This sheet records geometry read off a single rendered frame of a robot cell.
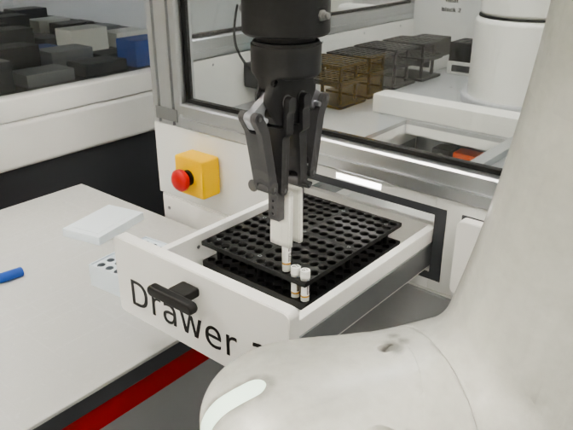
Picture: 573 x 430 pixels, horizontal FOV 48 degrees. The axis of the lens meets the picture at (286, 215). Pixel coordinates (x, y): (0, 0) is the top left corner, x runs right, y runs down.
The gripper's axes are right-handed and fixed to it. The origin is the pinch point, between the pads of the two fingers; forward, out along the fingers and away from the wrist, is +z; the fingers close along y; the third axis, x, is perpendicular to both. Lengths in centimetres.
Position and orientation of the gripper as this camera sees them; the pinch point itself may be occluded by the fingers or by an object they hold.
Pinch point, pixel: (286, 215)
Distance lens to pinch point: 75.3
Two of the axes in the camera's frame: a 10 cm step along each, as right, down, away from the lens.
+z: 0.0, 9.1, 4.1
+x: 7.7, 2.6, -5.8
